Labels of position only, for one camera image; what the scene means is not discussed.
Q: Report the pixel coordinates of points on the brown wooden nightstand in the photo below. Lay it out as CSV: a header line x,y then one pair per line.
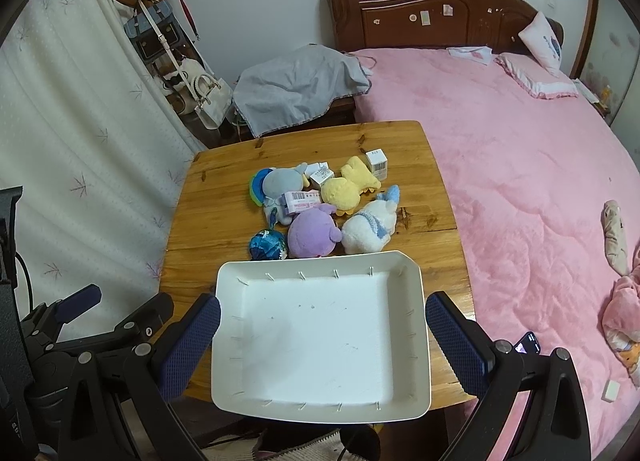
x,y
342,108

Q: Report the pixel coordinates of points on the blue foil ball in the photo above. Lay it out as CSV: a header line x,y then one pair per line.
x,y
265,245

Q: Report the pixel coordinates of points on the white plastic tray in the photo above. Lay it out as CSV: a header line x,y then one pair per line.
x,y
320,341

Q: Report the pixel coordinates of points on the pink frilled pillow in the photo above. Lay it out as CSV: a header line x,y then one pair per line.
x,y
537,78

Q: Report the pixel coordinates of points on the yellow duck plush toy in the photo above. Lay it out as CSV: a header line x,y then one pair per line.
x,y
340,193

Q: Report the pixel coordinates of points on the small white labelled box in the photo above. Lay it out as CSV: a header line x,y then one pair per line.
x,y
322,173

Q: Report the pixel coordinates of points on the white and blue plush toy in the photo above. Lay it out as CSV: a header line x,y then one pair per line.
x,y
362,231

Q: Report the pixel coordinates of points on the black smartphone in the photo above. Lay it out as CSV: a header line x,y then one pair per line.
x,y
529,342

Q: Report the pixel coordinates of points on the blue grey plush toy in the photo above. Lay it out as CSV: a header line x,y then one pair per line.
x,y
280,183

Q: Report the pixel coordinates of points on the white patterned curtain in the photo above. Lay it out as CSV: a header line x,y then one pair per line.
x,y
75,141

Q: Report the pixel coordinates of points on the pink printed clothing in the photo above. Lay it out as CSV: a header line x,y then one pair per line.
x,y
622,316

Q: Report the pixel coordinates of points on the blue grey handbag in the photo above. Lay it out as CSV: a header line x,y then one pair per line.
x,y
150,31

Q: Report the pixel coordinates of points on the purple plush toy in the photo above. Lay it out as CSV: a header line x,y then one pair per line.
x,y
307,236

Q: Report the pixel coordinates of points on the cream and brown bag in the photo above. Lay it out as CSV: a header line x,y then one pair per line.
x,y
175,86

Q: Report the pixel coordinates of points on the grey cloth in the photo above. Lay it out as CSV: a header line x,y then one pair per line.
x,y
295,86

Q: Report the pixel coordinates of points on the pink bed blanket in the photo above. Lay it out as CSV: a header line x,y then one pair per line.
x,y
500,191

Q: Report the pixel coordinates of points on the white handbag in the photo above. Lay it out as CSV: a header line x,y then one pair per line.
x,y
215,101

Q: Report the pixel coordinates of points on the white printed pillow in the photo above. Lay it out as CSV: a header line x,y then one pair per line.
x,y
542,41

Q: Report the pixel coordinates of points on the white and pink box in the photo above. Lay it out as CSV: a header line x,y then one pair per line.
x,y
300,200

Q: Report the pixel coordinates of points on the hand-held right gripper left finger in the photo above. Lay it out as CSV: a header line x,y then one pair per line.
x,y
192,346

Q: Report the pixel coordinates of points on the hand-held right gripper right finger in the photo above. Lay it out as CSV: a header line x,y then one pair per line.
x,y
457,346

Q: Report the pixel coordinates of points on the wardrobe with printed door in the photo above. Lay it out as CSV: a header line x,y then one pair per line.
x,y
612,41

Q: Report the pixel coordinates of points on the brown wooden headboard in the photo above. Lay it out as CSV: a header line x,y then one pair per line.
x,y
400,16

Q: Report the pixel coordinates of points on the white cardboard box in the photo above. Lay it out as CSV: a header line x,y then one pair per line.
x,y
376,161

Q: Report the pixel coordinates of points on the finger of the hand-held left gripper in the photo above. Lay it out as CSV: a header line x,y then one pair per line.
x,y
77,302
147,313

